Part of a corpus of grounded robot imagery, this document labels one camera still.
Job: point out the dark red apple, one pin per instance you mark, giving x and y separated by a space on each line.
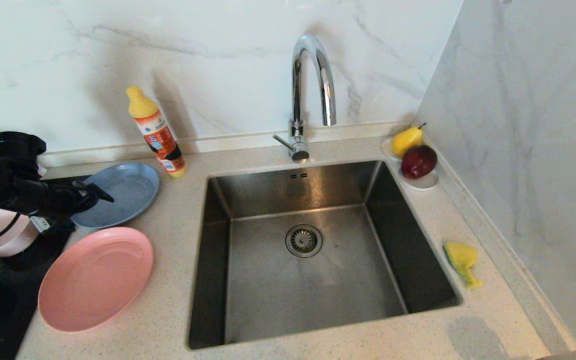
418 162

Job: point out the round metal sink strainer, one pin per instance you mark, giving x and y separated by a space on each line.
304 240

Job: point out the pink plate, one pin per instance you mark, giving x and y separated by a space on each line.
95 280

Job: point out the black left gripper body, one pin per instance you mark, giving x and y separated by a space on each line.
43 200

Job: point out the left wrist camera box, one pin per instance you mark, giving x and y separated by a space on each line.
40 222

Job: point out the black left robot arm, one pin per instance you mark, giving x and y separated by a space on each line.
3 160

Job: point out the blue grey plate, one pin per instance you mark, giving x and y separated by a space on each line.
123 195

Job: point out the black induction cooktop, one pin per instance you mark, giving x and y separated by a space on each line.
18 300

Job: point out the stainless steel sink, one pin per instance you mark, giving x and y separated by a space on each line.
268 300

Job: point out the yellow pear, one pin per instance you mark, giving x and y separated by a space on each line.
407 141

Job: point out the small white fruit dish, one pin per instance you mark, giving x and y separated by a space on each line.
423 184

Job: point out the yellow orange dish soap bottle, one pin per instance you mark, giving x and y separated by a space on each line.
160 137

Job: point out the yellow green sponge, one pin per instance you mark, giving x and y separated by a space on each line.
460 255

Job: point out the chrome gooseneck faucet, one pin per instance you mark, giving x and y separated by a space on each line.
296 90

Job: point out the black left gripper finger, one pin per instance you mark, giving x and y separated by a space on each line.
98 192

